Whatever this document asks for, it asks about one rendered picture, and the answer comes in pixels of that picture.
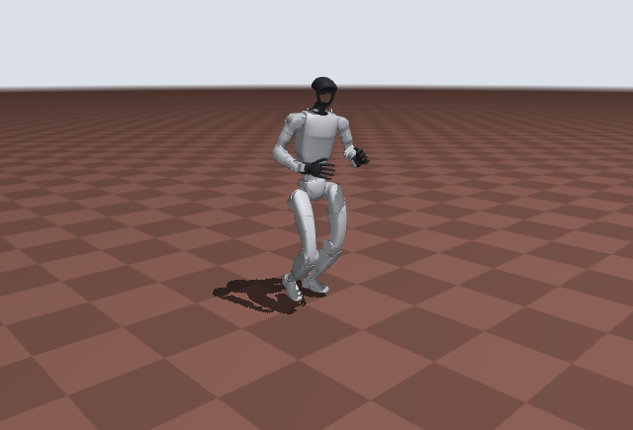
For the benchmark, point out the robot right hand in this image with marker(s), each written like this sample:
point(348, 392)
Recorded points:
point(316, 167)

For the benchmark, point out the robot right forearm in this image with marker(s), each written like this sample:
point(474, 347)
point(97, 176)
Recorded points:
point(286, 160)

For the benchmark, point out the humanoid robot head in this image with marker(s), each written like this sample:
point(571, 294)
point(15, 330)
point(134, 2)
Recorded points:
point(323, 85)

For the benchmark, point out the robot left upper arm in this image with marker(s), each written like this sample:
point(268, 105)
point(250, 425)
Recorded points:
point(345, 136)

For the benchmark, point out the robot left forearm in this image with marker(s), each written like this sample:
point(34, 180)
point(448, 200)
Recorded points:
point(350, 155)

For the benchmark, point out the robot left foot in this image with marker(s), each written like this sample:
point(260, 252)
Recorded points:
point(314, 285)

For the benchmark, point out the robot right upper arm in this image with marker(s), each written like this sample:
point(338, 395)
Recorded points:
point(292, 123)

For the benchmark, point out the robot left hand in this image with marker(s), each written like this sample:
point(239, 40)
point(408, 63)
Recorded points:
point(360, 157)

